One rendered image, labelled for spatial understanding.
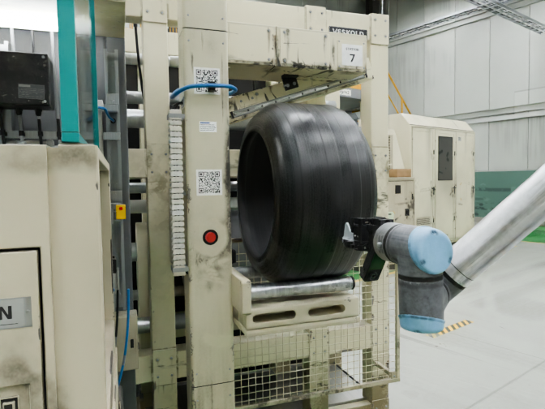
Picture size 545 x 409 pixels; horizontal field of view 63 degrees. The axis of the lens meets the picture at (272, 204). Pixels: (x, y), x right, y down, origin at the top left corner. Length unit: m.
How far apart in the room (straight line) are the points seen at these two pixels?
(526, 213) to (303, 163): 0.53
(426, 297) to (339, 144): 0.50
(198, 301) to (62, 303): 0.78
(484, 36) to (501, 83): 1.40
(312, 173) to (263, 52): 0.64
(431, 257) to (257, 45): 1.04
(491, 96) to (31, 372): 13.32
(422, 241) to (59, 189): 0.65
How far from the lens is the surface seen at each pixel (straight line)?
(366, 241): 1.11
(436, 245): 0.93
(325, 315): 1.36
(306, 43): 1.75
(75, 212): 0.57
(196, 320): 1.35
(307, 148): 1.20
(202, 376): 1.41
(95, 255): 0.58
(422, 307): 0.96
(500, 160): 13.30
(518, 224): 1.05
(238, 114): 1.74
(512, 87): 13.38
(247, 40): 1.67
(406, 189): 6.34
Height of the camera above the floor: 1.22
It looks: 3 degrees down
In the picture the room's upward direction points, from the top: 1 degrees counter-clockwise
